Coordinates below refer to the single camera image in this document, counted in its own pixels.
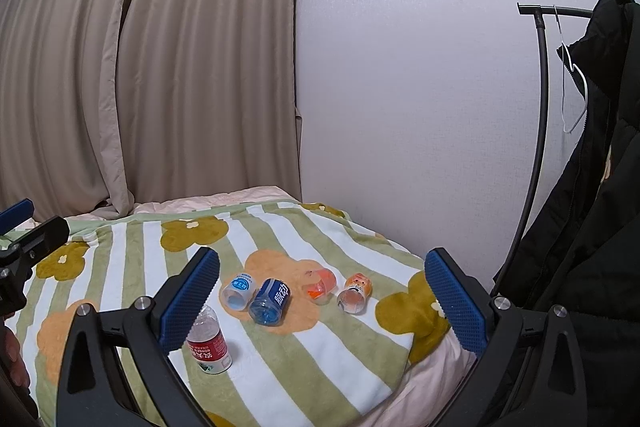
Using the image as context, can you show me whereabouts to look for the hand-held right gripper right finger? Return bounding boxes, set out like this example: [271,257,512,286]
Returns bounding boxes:
[424,248,588,427]

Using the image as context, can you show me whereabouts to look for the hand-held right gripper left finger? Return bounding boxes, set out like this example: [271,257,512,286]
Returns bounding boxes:
[54,248,220,427]

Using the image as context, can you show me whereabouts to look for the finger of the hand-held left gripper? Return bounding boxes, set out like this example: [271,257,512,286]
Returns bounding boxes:
[0,200,34,233]
[0,216,70,269]

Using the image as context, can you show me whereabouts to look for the white blue label cup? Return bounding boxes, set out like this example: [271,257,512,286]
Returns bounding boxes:
[220,273,258,312]

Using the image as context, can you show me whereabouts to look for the orange cartoon label cup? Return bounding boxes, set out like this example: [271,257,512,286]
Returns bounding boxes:
[336,273,373,315]

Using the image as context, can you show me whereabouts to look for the orange clear plastic cup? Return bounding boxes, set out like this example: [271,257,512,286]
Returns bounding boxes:
[304,268,338,306]

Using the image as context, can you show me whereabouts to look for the person's left hand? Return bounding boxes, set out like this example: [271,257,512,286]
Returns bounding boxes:
[0,323,32,392]

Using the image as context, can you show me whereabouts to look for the red label water bottle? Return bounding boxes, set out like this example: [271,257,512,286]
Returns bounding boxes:
[186,304,233,375]

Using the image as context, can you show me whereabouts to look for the dark blue label bottle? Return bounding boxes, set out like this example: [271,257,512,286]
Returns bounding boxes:
[248,278,292,327]

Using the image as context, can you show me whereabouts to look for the beige curtain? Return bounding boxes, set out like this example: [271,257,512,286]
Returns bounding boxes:
[0,0,166,228]
[102,0,307,219]

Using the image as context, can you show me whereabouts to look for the striped floral blanket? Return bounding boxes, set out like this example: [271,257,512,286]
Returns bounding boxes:
[10,201,453,427]

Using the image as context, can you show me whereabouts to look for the black padded jacket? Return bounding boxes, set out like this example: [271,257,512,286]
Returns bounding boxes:
[487,0,640,427]

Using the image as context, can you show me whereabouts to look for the black clothes rack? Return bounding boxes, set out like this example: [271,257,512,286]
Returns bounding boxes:
[492,3,608,298]

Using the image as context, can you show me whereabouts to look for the white clothes hanger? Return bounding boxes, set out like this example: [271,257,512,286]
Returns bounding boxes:
[554,7,590,135]

